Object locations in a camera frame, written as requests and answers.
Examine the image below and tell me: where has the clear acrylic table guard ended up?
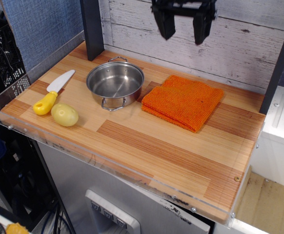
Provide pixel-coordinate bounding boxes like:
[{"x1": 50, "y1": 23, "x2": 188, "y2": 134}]
[{"x1": 0, "y1": 43, "x2": 264, "y2": 234}]

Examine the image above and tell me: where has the black plastic crate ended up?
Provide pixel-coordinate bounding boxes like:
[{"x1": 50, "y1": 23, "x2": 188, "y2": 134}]
[{"x1": 0, "y1": 25, "x2": 25, "y2": 87}]

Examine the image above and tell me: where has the dark left shelf post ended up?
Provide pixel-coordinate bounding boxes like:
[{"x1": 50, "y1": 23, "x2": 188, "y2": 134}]
[{"x1": 80, "y1": 0, "x2": 104, "y2": 61}]

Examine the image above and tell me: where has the white toy sink unit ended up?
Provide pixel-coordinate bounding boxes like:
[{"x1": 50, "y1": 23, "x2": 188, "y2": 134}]
[{"x1": 261, "y1": 85, "x2": 284, "y2": 147}]

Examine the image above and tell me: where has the dark right shelf post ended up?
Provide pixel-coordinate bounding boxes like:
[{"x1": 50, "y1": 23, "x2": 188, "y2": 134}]
[{"x1": 259, "y1": 42, "x2": 284, "y2": 115}]

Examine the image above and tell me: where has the stainless steel pot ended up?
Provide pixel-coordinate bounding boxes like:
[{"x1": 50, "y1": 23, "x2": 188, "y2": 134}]
[{"x1": 86, "y1": 56, "x2": 144, "y2": 112}]

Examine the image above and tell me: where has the orange knitted towel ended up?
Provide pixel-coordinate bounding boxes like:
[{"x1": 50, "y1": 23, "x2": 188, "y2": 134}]
[{"x1": 142, "y1": 75, "x2": 224, "y2": 133}]

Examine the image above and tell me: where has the yellow object bottom left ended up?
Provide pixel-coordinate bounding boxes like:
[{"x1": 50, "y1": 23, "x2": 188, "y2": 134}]
[{"x1": 5, "y1": 223, "x2": 29, "y2": 234}]

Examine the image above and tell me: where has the yellow handled toy knife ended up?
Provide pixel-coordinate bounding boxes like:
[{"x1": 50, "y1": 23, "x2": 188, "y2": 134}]
[{"x1": 33, "y1": 70, "x2": 76, "y2": 116}]

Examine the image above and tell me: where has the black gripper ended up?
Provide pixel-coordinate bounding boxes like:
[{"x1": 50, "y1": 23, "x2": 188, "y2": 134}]
[{"x1": 151, "y1": 0, "x2": 218, "y2": 45}]

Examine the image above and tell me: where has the yellow toy potato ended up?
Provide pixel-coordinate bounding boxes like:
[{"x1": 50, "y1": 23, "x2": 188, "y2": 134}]
[{"x1": 51, "y1": 103, "x2": 79, "y2": 127}]

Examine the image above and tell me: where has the dark shelf post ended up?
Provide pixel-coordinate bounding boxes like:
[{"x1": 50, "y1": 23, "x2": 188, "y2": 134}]
[
  {"x1": 259, "y1": 42, "x2": 284, "y2": 115},
  {"x1": 80, "y1": 0, "x2": 104, "y2": 61}
]

